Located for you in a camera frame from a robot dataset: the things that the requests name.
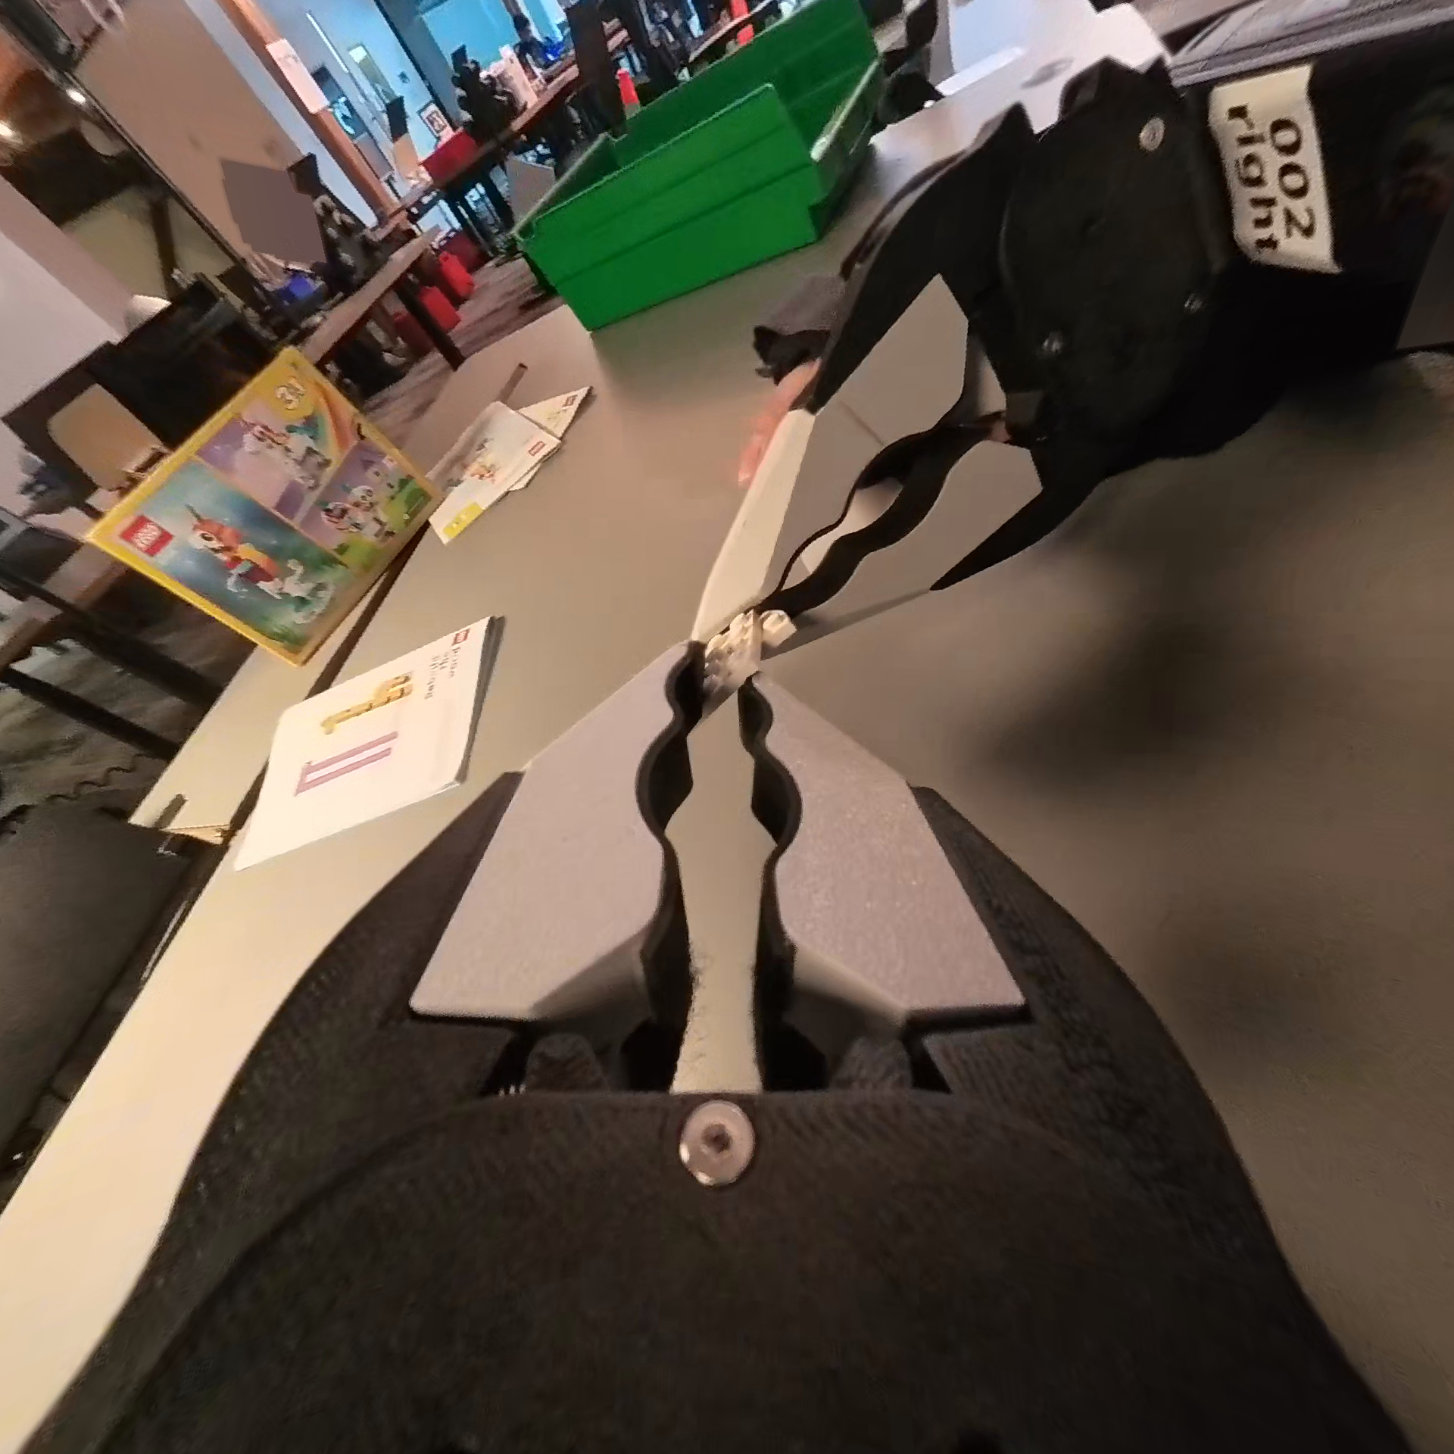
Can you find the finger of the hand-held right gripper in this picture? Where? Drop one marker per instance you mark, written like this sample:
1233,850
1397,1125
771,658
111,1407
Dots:
920,545
897,374

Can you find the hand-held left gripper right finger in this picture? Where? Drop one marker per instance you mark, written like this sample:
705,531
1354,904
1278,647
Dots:
887,886

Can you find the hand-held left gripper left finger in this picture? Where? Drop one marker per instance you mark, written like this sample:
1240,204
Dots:
546,886

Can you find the small white lego piece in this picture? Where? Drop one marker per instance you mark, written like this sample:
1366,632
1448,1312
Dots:
774,625

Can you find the white lego plate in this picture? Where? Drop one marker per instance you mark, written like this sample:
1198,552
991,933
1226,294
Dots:
728,665

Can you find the yellow lego set box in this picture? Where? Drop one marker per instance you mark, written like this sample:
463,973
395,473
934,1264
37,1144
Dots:
272,511

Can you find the instruction booklet with pink bars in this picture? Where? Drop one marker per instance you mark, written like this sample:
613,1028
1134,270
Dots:
375,749

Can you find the small white instruction booklet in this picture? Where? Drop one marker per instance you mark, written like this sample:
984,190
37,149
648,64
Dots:
556,410

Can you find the instruction booklet with yellow label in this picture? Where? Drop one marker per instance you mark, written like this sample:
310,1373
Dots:
489,471

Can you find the black chair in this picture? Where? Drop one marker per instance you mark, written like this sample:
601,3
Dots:
80,976

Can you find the dark wooden table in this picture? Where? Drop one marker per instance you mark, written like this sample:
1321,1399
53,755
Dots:
387,284

